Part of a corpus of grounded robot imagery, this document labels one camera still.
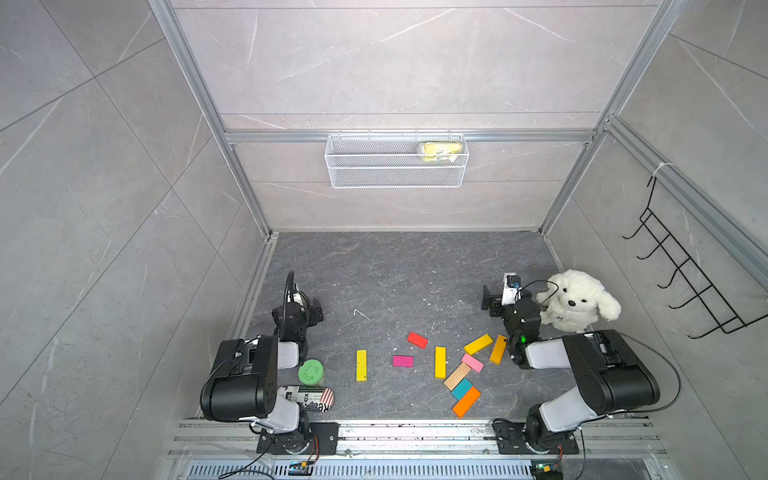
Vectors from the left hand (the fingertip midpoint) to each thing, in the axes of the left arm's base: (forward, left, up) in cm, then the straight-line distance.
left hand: (300, 298), depth 94 cm
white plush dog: (-10, -79, +10) cm, 81 cm away
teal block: (-28, -48, -5) cm, 56 cm away
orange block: (-31, -49, -6) cm, 58 cm away
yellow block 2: (-20, -43, -5) cm, 48 cm away
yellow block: (-21, -20, -4) cm, 29 cm away
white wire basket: (+39, -31, +24) cm, 55 cm away
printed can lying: (-30, -8, -2) cm, 31 cm away
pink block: (-21, -52, -5) cm, 56 cm away
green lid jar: (-23, -6, -1) cm, 24 cm away
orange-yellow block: (-17, -61, -5) cm, 63 cm away
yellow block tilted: (-15, -55, -5) cm, 57 cm away
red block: (-13, -37, -6) cm, 39 cm away
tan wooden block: (-24, -47, -5) cm, 53 cm away
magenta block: (-20, -32, -5) cm, 38 cm away
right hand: (0, -64, +4) cm, 64 cm away
